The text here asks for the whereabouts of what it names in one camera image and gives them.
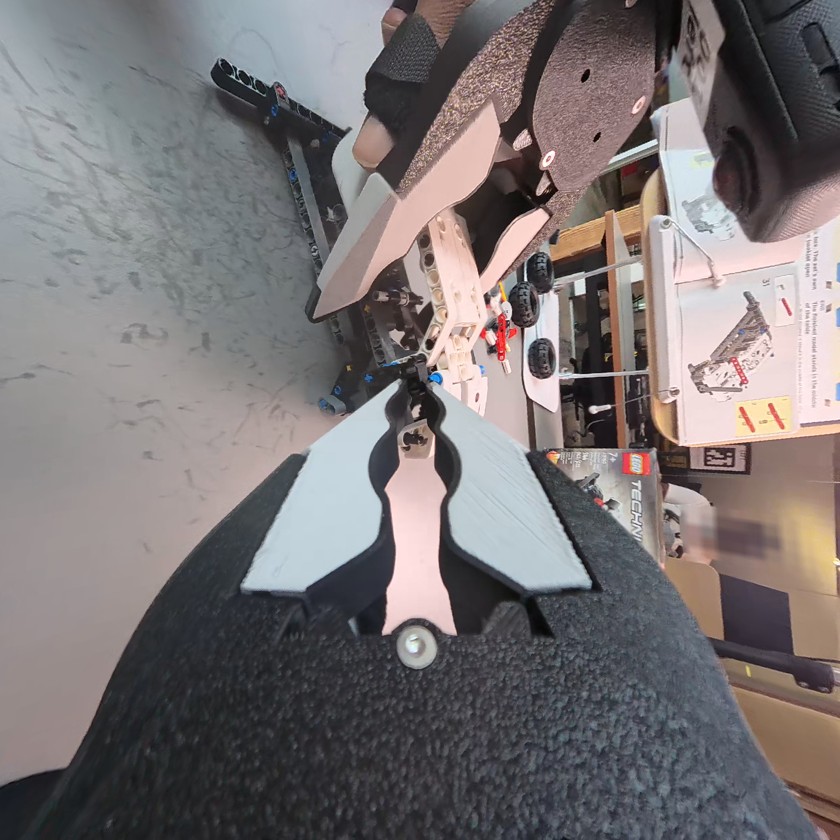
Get grey desk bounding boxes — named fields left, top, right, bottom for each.
left=0, top=0, right=565, bottom=788

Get long wooden work table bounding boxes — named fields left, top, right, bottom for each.
left=728, top=682, right=840, bottom=808

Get white lamp base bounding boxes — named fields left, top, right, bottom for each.
left=521, top=289, right=562, bottom=413

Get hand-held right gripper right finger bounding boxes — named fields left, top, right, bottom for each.
left=427, top=384, right=594, bottom=598

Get beige chair back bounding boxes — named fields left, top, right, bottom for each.
left=663, top=558, right=726, bottom=641

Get black toy set box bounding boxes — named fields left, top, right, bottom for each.
left=545, top=448, right=664, bottom=565

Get black padded cushion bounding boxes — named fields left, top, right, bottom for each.
left=0, top=768, right=67, bottom=840

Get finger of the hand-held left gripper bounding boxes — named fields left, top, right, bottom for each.
left=469, top=203, right=552, bottom=296
left=307, top=98, right=506, bottom=324

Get white lamp pull switch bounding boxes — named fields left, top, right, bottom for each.
left=587, top=394, right=680, bottom=414

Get building instruction booklet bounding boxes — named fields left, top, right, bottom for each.
left=656, top=98, right=840, bottom=447

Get black framed marker sign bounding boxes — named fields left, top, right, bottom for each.
left=689, top=443, right=752, bottom=473

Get white toy truck model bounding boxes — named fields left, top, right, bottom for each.
left=210, top=58, right=492, bottom=421

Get pile of red white bricks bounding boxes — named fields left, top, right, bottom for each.
left=479, top=282, right=519, bottom=375

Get printed paper sheet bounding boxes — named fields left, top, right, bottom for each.
left=794, top=230, right=840, bottom=424

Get rounded wooden panel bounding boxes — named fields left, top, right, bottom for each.
left=640, top=171, right=683, bottom=447

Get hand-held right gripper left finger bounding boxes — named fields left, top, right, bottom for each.
left=240, top=381, right=409, bottom=597

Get person's left hand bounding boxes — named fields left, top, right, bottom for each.
left=352, top=0, right=473, bottom=168

